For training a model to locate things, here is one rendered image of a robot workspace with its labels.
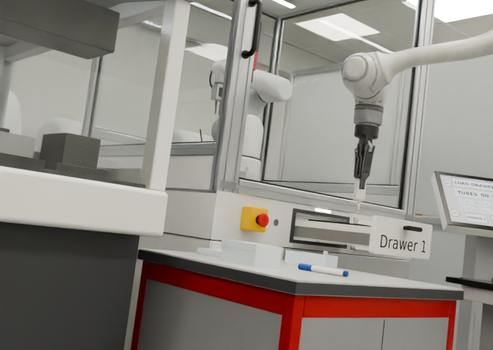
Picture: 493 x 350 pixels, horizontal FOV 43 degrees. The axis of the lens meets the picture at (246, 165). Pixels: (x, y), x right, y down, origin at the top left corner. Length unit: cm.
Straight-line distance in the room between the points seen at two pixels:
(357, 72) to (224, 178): 50
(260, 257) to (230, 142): 51
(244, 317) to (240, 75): 83
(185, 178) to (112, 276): 60
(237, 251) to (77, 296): 38
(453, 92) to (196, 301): 264
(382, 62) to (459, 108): 198
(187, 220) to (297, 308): 77
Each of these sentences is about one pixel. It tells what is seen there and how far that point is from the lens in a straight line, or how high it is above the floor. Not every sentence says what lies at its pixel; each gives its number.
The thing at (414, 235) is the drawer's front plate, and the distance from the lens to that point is 199.
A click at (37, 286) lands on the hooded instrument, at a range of 139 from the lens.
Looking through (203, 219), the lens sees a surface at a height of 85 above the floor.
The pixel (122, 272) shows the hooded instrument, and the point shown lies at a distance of 148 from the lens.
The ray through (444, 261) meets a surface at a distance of 370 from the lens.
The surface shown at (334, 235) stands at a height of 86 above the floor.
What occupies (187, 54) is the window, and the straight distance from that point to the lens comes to 214.
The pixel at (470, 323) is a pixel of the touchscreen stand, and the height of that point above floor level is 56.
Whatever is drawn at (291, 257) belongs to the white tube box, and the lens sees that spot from 177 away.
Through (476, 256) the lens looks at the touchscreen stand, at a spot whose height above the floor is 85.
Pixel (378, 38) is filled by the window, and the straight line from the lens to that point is 246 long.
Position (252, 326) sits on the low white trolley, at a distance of 133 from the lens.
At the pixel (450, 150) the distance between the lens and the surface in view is 376.
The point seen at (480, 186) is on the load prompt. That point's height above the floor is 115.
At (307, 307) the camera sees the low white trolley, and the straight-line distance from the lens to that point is 127.
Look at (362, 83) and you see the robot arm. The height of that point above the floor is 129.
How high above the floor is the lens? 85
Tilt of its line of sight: 6 degrees up
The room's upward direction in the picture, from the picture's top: 7 degrees clockwise
